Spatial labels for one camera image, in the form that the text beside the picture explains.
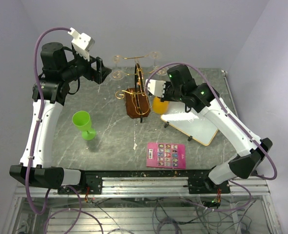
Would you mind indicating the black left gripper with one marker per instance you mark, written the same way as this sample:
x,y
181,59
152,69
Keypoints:
x,y
99,75

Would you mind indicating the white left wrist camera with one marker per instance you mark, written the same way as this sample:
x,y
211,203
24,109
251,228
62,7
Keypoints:
x,y
82,43

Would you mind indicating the aluminium rail base frame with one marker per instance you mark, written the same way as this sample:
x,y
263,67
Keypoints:
x,y
140,202

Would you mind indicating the clear tall champagne flute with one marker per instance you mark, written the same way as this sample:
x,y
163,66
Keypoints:
x,y
117,74

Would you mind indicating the green plastic goblet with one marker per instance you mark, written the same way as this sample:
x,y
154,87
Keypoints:
x,y
83,122

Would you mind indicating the gold framed mirror tray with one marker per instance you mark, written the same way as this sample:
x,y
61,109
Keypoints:
x,y
192,124

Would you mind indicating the pink sticker card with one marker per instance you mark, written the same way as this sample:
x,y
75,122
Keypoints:
x,y
166,155

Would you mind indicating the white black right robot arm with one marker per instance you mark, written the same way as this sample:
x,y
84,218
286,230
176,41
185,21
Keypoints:
x,y
251,150

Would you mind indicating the orange plastic goblet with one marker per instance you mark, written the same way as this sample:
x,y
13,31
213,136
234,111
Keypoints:
x,y
160,107

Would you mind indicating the gold wire wine glass rack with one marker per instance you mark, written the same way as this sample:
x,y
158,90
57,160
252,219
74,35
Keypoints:
x,y
136,100

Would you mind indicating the clear wine glass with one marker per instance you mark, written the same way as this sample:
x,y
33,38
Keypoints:
x,y
155,56
162,72
115,60

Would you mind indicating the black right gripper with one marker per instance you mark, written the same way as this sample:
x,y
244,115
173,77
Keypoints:
x,y
166,85

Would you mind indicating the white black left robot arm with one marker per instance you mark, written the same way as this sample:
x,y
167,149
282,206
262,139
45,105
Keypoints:
x,y
61,65

